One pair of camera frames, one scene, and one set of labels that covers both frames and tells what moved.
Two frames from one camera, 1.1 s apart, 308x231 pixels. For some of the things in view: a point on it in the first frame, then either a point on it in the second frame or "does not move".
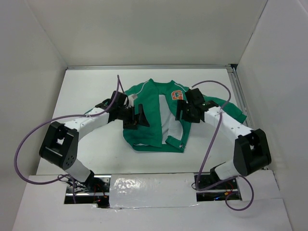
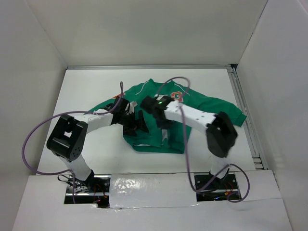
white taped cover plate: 155,190 does not move
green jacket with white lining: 166,130 does not move
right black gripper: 183,104 to 165,125
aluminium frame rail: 240,94 does not move
